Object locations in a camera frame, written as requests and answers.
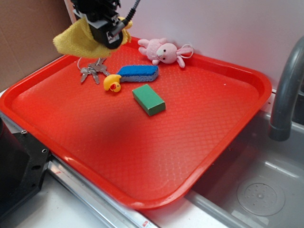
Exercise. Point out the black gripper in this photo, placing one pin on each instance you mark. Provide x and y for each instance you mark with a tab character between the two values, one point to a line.
102	19

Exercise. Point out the yellow cloth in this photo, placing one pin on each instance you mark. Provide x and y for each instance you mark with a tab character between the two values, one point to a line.
78	41

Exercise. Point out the green rectangular block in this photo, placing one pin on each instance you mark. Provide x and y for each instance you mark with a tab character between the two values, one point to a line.
149	100

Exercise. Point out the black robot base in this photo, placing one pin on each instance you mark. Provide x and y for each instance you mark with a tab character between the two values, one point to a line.
23	162

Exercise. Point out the blue sponge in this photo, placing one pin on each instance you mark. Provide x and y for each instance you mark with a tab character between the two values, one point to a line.
138	73

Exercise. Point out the pink plush bunny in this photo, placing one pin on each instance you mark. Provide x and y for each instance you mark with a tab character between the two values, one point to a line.
159	50

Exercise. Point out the yellow rubber duck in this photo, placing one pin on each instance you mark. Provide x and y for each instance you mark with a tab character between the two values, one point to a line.
112	83

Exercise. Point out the brown cardboard panel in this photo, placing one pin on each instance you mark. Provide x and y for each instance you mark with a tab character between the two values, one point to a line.
27	29

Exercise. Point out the red plastic tray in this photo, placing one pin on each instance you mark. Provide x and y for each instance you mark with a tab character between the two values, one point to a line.
142	161

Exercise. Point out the grey faucet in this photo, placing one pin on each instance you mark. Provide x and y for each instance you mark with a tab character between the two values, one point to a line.
288	106

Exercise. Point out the grey sink basin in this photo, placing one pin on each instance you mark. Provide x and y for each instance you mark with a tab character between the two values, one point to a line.
256	182

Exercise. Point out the silver keys on ring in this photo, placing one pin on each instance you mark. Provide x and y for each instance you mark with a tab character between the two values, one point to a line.
93	69

